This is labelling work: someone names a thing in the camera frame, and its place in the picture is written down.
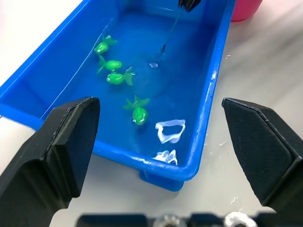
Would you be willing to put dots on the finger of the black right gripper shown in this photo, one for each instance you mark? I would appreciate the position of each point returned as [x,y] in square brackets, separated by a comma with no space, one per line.
[194,2]
[184,3]

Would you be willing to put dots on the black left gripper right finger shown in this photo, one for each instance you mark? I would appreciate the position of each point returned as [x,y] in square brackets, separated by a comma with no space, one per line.
[272,151]

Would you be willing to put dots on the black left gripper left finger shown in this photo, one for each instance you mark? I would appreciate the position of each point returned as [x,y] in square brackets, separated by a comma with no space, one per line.
[42,160]

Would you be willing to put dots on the blue-rimmed small fishing net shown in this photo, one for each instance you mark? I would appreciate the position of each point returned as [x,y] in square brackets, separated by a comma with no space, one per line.
[175,24]

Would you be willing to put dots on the green toy fish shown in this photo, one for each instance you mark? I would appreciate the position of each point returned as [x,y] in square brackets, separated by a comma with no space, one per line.
[139,115]
[114,78]
[101,47]
[112,64]

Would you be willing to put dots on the pink plastic bucket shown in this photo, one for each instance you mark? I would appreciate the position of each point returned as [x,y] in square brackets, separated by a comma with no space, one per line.
[243,10]

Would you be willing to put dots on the blue plastic tub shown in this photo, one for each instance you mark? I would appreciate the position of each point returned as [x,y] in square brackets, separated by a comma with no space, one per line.
[71,47]

